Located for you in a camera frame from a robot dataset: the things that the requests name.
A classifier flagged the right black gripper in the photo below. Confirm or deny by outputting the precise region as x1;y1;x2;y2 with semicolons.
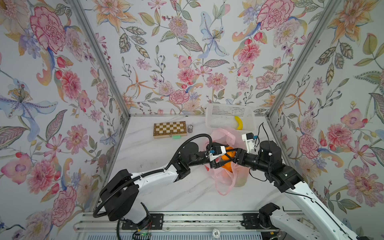
225;149;273;176

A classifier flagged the orange fruit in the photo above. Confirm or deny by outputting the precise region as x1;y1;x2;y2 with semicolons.
220;147;236;173

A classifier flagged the pink plastic bag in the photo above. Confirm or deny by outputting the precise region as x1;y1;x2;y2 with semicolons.
205;128;249;196

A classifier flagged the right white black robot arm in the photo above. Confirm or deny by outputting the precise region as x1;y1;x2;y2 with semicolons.
210;140;367;240

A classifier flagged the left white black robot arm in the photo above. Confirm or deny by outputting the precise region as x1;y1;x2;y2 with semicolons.
93;142;215;225

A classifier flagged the wooden chessboard box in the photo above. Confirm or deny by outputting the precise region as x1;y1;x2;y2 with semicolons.
153;121;187;139

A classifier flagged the yellow banana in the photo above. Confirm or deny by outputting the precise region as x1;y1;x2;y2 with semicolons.
235;116;244;130

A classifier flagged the white plastic basket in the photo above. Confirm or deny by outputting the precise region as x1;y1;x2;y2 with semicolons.
205;104;257;132

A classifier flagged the round white numbered tag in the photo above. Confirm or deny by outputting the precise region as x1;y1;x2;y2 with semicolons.
212;229;221;239

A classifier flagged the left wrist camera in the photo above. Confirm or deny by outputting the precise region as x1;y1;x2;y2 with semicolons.
209;146;227;162

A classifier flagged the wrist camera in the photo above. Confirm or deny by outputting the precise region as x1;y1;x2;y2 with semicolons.
209;146;227;162
242;133;259;153

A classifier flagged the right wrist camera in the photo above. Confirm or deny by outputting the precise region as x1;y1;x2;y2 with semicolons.
242;133;259;153

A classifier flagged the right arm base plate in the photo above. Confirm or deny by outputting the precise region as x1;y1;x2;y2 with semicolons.
241;213;278;230

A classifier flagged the aluminium front rail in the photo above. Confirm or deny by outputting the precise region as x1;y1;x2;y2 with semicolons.
72;210;331;233

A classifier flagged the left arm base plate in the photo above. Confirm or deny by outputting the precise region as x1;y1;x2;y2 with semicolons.
121;214;164;230

